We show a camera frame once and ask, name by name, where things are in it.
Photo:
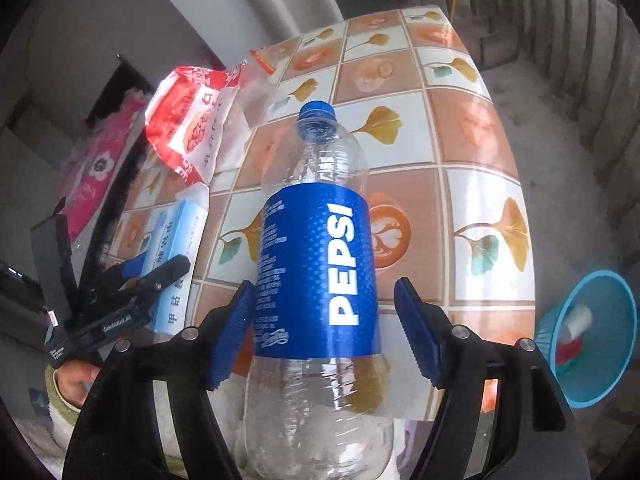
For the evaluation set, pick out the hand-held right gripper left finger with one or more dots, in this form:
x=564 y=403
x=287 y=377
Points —
x=232 y=332

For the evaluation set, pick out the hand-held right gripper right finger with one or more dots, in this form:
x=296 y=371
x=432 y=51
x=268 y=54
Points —
x=417 y=330

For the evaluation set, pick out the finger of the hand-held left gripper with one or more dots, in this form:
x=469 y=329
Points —
x=167 y=269
x=134 y=267

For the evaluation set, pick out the light blue medicine box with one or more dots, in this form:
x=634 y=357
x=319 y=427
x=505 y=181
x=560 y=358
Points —
x=175 y=240

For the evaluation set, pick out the clear plastic bottle blue label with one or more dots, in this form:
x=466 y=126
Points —
x=315 y=270

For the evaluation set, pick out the red and white plastic bag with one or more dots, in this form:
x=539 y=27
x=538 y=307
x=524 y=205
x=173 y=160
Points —
x=195 y=120

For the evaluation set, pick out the paper cup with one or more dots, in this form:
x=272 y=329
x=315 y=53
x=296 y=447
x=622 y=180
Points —
x=580 y=320

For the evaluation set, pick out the blue plastic waste basket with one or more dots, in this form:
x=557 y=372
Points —
x=600 y=375

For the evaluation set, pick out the person's left forearm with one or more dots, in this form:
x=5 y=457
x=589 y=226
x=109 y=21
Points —
x=62 y=425

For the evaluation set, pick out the person's left hand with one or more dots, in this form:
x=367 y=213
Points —
x=75 y=382

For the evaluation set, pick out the pink floral packet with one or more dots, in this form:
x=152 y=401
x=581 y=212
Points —
x=97 y=170

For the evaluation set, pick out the tile patterned table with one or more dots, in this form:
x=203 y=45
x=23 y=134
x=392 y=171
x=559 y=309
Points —
x=450 y=125

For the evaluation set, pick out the metal balcony railing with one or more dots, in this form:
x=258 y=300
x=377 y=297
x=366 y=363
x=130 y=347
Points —
x=591 y=5

